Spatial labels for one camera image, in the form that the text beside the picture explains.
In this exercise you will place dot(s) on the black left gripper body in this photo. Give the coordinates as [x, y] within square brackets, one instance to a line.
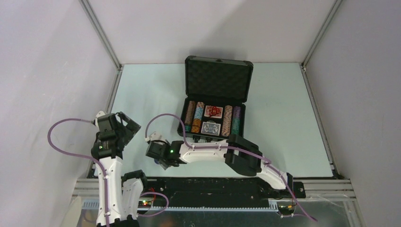
[127, 132]

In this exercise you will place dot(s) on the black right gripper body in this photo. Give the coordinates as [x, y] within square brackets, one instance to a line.
[163, 163]

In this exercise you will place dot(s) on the black poker case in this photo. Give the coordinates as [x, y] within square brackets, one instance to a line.
[216, 82]

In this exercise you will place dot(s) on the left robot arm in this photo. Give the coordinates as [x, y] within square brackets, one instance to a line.
[118, 193]

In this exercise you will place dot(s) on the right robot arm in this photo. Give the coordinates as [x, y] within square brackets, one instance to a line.
[241, 155]

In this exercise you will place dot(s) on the red dice set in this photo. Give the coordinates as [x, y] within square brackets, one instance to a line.
[213, 112]

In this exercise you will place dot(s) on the blue orange chip stack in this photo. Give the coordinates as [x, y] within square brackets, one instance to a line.
[196, 123]

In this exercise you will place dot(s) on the blue playing card deck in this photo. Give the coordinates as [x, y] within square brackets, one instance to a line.
[210, 128]

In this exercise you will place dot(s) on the pink brown chip stack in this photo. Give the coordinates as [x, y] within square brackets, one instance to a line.
[227, 119]

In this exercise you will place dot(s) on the purple green chip stack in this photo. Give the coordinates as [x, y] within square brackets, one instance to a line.
[236, 119]

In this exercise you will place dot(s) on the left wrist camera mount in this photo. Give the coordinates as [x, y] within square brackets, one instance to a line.
[98, 115]

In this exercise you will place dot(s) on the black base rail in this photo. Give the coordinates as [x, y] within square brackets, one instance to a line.
[216, 193]

